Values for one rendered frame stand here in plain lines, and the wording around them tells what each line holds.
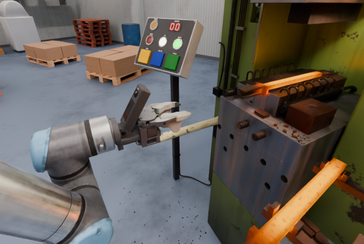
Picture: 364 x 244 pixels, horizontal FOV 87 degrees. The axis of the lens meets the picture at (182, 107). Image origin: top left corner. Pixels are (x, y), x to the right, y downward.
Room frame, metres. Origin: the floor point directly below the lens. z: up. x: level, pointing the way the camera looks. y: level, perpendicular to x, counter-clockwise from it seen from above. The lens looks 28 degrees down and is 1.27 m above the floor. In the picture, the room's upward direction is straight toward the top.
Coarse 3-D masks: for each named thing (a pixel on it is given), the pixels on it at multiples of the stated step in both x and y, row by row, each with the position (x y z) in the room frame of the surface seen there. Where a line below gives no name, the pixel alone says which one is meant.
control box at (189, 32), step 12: (168, 24) 1.10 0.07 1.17; (180, 24) 1.05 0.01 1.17; (192, 24) 1.01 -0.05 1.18; (144, 36) 1.16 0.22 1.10; (156, 36) 1.11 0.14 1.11; (168, 36) 1.06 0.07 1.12; (180, 36) 1.02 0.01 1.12; (192, 36) 0.99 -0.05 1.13; (144, 48) 1.12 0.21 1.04; (156, 48) 1.07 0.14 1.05; (168, 48) 1.02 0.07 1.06; (180, 48) 0.98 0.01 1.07; (192, 48) 0.99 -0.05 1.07; (180, 60) 0.95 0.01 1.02; (192, 60) 0.99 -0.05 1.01; (168, 72) 0.95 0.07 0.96; (180, 72) 0.91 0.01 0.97
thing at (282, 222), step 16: (336, 160) 0.36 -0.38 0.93; (320, 176) 0.31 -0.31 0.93; (336, 176) 0.31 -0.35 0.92; (304, 192) 0.27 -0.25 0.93; (320, 192) 0.27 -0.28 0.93; (288, 208) 0.23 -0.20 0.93; (304, 208) 0.23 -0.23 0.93; (272, 224) 0.20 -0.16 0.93; (288, 224) 0.20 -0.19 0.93; (256, 240) 0.17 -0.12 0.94; (272, 240) 0.18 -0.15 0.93
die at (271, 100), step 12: (288, 72) 0.89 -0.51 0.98; (300, 72) 0.86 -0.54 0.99; (240, 84) 0.75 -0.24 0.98; (252, 84) 0.71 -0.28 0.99; (288, 84) 0.68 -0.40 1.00; (324, 84) 0.70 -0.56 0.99; (336, 84) 0.75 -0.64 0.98; (264, 96) 0.64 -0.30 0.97; (276, 96) 0.60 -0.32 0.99; (300, 96) 0.64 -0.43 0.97; (264, 108) 0.63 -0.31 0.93; (276, 108) 0.58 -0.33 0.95
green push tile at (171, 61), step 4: (168, 56) 0.99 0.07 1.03; (172, 56) 0.97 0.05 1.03; (176, 56) 0.96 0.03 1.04; (168, 60) 0.98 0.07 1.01; (172, 60) 0.96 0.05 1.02; (176, 60) 0.95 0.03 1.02; (168, 64) 0.96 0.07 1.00; (172, 64) 0.95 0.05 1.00; (176, 64) 0.94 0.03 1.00; (168, 68) 0.95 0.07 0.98; (172, 68) 0.94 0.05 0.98
